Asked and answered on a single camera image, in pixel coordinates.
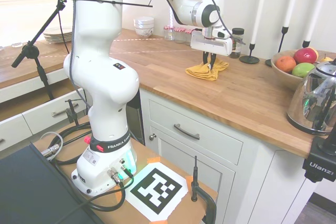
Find stack of white plates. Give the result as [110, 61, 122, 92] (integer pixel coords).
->
[43, 26, 74, 44]

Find green apple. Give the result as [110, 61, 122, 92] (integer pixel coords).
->
[291, 62, 316, 78]

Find thick black base cable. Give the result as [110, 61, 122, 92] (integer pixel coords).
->
[51, 123, 93, 166]

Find curved metal drawer handle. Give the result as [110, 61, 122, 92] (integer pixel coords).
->
[173, 123, 201, 141]

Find thin black base cable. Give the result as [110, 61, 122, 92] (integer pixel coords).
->
[51, 167, 135, 224]

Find large black bar clamp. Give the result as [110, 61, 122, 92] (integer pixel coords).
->
[190, 155, 218, 224]

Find straight metal drawer handle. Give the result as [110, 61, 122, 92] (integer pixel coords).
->
[51, 102, 80, 118]

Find glass jar red checked lid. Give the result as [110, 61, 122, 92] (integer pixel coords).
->
[163, 25, 175, 42]
[174, 27, 186, 45]
[184, 29, 193, 47]

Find long black zip tie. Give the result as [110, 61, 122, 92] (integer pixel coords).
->
[64, 0, 154, 8]

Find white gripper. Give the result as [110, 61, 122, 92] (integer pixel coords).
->
[190, 30, 234, 69]

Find black and white tag sheet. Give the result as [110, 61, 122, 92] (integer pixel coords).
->
[125, 162, 190, 222]

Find yellow cloth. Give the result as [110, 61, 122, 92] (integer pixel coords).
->
[185, 59, 230, 82]

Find brown base board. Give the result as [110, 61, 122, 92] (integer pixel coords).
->
[32, 115, 219, 224]

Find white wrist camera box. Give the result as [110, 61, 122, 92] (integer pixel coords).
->
[211, 26, 233, 40]

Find grey cable with metal plug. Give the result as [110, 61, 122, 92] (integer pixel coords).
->
[39, 132, 65, 159]

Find black Ulanzi camera mount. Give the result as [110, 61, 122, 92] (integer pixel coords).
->
[301, 118, 336, 183]

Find black boom stand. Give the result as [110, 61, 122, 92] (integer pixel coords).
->
[10, 0, 67, 102]

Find black controller box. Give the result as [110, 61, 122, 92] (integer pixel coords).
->
[0, 143, 100, 224]

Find red apple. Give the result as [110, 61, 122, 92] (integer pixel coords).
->
[293, 47, 319, 65]

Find shiny steel kettle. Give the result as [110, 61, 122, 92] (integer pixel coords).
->
[286, 58, 336, 134]

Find stacked white bowls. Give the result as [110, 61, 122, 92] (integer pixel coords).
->
[133, 17, 155, 39]

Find wooden fruit bowl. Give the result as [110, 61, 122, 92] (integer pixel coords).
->
[270, 49, 336, 91]

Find orange fruit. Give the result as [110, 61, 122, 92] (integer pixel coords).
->
[275, 55, 297, 74]

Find spice jar with black lid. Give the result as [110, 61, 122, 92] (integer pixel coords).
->
[228, 27, 245, 59]

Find small black clamp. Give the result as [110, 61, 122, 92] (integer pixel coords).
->
[65, 99, 80, 126]

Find black candle holder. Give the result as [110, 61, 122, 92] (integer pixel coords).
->
[238, 42, 260, 65]
[265, 26, 290, 68]

